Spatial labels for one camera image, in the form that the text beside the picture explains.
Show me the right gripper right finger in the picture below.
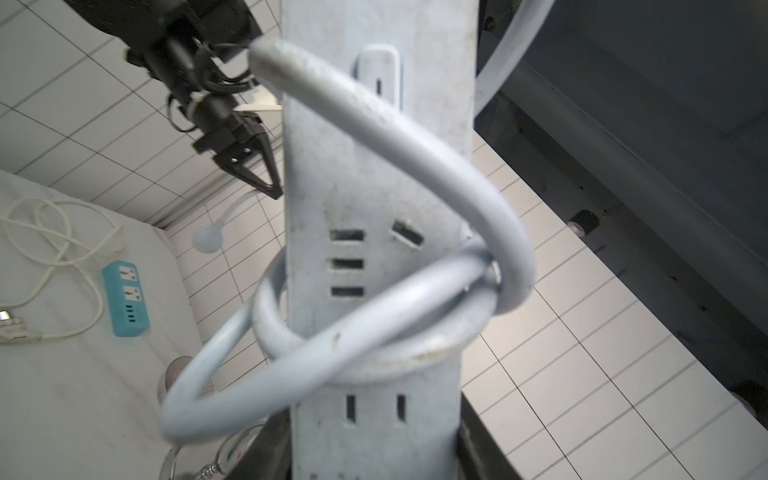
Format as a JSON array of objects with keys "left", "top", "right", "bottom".
[{"left": 458, "top": 407, "right": 522, "bottom": 480}]

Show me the chrome wine glass rack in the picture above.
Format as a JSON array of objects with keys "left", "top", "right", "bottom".
[{"left": 158, "top": 421, "right": 265, "bottom": 480}]

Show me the small clear glass bowl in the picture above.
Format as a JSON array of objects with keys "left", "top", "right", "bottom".
[{"left": 157, "top": 356, "right": 216, "bottom": 406}]

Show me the teal power strip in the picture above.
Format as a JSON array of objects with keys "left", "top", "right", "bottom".
[{"left": 102, "top": 260, "right": 150, "bottom": 337}]

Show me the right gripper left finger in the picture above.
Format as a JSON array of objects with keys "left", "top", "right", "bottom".
[{"left": 224, "top": 409, "right": 292, "bottom": 480}]

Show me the cream cord of teal strip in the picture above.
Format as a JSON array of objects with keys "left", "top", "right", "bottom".
[{"left": 0, "top": 196, "right": 125, "bottom": 346}]

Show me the grey-blue power strip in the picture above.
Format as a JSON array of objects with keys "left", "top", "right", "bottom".
[{"left": 280, "top": 1, "right": 478, "bottom": 479}]

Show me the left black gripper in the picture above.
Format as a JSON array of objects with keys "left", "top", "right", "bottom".
[{"left": 126, "top": 35, "right": 284, "bottom": 200}]

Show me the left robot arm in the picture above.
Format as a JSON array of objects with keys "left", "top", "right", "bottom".
[{"left": 68, "top": 0, "right": 283, "bottom": 199}]

